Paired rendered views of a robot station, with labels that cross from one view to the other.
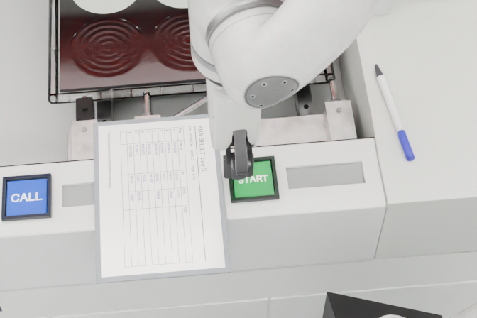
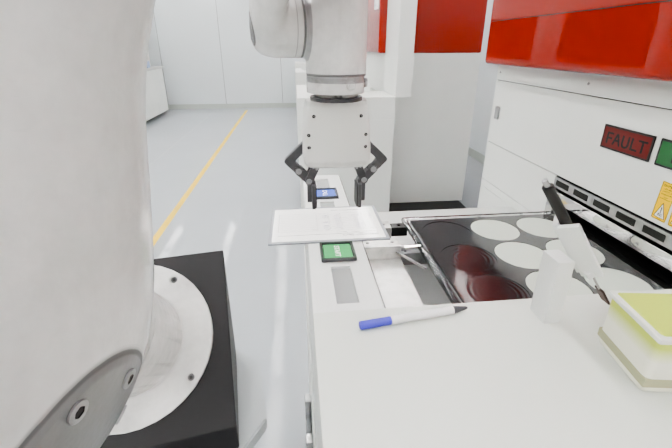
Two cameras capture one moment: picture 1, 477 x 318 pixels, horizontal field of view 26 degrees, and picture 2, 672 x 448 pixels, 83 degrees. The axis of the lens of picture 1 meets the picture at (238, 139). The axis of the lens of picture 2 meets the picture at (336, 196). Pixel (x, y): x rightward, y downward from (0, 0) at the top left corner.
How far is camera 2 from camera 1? 1.09 m
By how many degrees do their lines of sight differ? 71
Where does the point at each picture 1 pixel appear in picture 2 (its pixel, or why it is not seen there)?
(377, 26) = (519, 314)
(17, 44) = not seen: hidden behind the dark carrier
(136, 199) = (322, 216)
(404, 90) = (445, 329)
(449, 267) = not seen: outside the picture
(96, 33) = (456, 228)
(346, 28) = not seen: outside the picture
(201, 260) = (278, 235)
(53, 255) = not seen: hidden behind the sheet
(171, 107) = (433, 285)
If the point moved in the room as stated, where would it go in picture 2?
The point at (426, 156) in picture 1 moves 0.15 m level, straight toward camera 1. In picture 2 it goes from (366, 341) to (249, 313)
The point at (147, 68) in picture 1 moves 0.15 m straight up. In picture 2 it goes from (437, 243) to (445, 173)
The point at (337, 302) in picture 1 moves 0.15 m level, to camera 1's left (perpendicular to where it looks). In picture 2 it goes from (215, 259) to (239, 214)
